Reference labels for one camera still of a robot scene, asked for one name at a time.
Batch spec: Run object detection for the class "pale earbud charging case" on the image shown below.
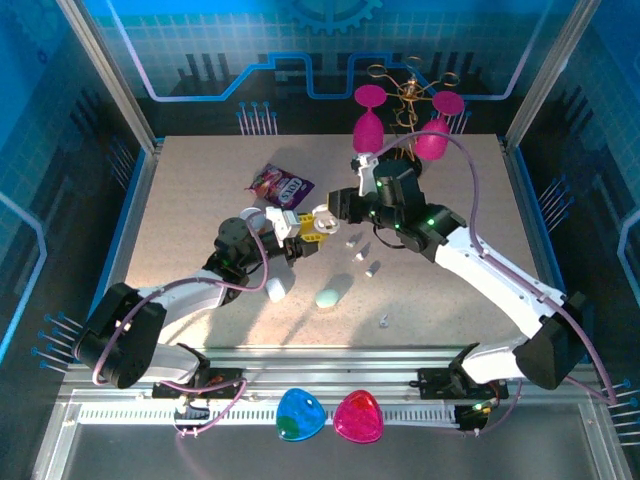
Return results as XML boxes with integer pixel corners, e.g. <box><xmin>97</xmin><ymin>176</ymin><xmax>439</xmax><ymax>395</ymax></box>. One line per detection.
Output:
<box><xmin>312</xmin><ymin>202</ymin><xmax>341</xmax><ymax>236</ymax></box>

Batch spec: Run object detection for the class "purple candy packet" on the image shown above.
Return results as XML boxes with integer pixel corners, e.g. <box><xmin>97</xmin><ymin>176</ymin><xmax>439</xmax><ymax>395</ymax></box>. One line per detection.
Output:
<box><xmin>248</xmin><ymin>163</ymin><xmax>316</xmax><ymax>211</ymax></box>

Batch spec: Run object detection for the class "pink wine glass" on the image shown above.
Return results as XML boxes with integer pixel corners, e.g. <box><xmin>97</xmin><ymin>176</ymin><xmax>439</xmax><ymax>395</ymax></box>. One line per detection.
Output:
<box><xmin>352</xmin><ymin>83</ymin><xmax>387</xmax><ymax>154</ymax></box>
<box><xmin>414</xmin><ymin>91</ymin><xmax>466</xmax><ymax>162</ymax></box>

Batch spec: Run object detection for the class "blue heart-shaped dish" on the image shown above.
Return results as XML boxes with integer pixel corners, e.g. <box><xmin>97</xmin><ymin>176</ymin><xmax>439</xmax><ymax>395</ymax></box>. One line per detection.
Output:
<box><xmin>275</xmin><ymin>387</ymin><xmax>326</xmax><ymax>444</ymax></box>

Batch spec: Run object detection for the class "magenta heart-shaped dish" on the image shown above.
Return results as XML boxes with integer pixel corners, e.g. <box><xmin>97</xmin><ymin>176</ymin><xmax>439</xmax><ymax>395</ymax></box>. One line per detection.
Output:
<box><xmin>333</xmin><ymin>389</ymin><xmax>385</xmax><ymax>445</ymax></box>

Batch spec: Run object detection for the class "black controller box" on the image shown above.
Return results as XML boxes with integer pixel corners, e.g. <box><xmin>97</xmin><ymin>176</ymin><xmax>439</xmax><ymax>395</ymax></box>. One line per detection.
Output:
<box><xmin>453</xmin><ymin>403</ymin><xmax>494</xmax><ymax>432</ymax></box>
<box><xmin>172</xmin><ymin>404</ymin><xmax>211</xmax><ymax>426</ymax></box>

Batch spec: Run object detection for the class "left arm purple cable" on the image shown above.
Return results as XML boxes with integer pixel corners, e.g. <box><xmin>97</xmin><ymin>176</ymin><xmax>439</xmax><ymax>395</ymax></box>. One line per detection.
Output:
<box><xmin>92</xmin><ymin>212</ymin><xmax>271</xmax><ymax>439</ymax></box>

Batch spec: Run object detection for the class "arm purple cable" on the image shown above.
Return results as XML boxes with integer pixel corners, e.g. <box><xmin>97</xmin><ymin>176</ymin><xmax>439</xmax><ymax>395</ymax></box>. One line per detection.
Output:
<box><xmin>379</xmin><ymin>130</ymin><xmax>621</xmax><ymax>436</ymax></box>
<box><xmin>92</xmin><ymin>212</ymin><xmax>271</xmax><ymax>439</ymax></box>

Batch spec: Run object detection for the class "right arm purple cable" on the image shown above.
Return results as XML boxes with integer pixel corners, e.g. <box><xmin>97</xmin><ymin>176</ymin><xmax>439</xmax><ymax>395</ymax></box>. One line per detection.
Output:
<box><xmin>379</xmin><ymin>130</ymin><xmax>621</xmax><ymax>436</ymax></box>

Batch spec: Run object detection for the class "gold wire glass rack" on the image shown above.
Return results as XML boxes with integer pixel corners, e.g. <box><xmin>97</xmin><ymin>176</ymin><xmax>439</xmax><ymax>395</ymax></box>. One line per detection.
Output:
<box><xmin>367</xmin><ymin>55</ymin><xmax>461</xmax><ymax>166</ymax></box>

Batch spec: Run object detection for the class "aluminium side rail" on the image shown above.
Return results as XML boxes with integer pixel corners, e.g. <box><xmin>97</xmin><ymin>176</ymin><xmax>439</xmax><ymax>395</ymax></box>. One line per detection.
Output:
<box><xmin>499</xmin><ymin>135</ymin><xmax>591</xmax><ymax>362</ymax></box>
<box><xmin>87</xmin><ymin>139</ymin><xmax>166</xmax><ymax>351</ymax></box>

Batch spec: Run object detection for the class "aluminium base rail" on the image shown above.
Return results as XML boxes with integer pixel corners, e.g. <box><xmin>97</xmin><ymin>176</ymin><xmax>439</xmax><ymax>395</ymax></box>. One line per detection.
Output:
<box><xmin>64</xmin><ymin>344</ymin><xmax>596</xmax><ymax>401</ymax></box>

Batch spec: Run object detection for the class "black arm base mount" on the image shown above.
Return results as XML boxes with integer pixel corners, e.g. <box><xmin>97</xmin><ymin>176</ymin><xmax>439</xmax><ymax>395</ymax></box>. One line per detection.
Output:
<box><xmin>417</xmin><ymin>367</ymin><xmax>510</xmax><ymax>401</ymax></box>
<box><xmin>152</xmin><ymin>367</ymin><xmax>246</xmax><ymax>401</ymax></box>

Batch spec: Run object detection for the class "white slotted cable duct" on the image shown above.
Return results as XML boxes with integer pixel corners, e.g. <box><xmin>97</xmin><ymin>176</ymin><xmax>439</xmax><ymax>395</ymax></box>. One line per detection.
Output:
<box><xmin>78</xmin><ymin>404</ymin><xmax>461</xmax><ymax>426</ymax></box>

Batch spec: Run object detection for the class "aluminium frame post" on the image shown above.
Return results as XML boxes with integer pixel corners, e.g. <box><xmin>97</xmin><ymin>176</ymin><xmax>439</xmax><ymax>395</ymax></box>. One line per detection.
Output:
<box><xmin>502</xmin><ymin>0</ymin><xmax>604</xmax><ymax>146</ymax></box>
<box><xmin>54</xmin><ymin>0</ymin><xmax>161</xmax><ymax>151</ymax></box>

